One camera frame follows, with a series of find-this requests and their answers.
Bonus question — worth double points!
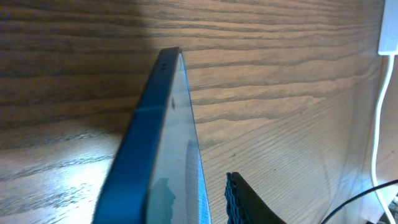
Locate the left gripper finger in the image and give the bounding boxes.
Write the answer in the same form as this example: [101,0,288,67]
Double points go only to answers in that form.
[224,172,285,224]

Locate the blue screen Galaxy smartphone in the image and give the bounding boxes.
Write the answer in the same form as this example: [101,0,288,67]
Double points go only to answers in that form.
[93,47,211,224]

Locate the black USB charging cable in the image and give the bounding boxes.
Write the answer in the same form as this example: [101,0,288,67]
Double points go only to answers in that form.
[320,179,398,224]

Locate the white power strip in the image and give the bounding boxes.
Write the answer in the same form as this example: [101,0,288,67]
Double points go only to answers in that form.
[378,0,397,55]

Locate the white power strip cord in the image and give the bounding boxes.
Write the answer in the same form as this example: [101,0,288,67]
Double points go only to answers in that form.
[370,54,397,224]

